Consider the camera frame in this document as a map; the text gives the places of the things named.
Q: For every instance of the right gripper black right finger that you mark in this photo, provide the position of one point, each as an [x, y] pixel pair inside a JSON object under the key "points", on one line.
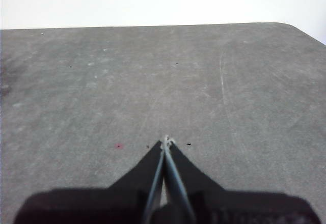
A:
{"points": [[229, 208]]}

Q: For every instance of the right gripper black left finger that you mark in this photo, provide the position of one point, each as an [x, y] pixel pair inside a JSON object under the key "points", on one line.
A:
{"points": [[114, 203]]}

